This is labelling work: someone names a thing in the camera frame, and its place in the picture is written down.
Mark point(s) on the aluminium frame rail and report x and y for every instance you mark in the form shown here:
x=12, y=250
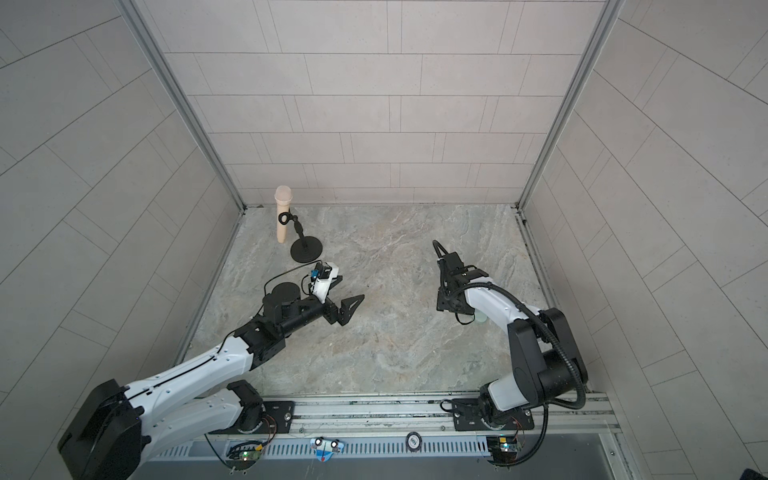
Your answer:
x=369, y=418

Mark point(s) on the black round disc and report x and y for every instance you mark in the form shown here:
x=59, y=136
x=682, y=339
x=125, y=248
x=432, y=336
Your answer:
x=413, y=442

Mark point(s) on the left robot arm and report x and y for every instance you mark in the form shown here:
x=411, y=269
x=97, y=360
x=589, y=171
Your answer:
x=119, y=427

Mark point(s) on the left green circuit board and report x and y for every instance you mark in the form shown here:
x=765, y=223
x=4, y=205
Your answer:
x=246, y=454

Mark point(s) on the blue white clip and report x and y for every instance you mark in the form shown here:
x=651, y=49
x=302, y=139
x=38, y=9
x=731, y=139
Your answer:
x=324, y=449

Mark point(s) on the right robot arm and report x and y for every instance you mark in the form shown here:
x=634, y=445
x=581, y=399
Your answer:
x=546, y=365

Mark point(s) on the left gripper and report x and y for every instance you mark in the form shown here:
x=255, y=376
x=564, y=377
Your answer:
x=342, y=317

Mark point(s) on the black microphone stand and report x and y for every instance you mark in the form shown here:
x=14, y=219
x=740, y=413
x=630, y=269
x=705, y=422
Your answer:
x=305, y=249

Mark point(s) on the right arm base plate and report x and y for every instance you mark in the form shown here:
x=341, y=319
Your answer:
x=476, y=414

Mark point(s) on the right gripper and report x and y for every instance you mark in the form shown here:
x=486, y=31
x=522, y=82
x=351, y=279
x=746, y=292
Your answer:
x=442, y=293

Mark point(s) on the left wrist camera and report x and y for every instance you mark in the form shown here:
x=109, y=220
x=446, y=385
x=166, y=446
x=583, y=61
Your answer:
x=324, y=276

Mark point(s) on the right green circuit board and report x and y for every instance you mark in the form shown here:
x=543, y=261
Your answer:
x=503, y=450

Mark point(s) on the green circuit board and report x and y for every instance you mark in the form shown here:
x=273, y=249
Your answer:
x=503, y=450
x=246, y=454

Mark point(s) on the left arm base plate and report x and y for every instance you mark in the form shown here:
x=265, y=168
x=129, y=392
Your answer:
x=271, y=417

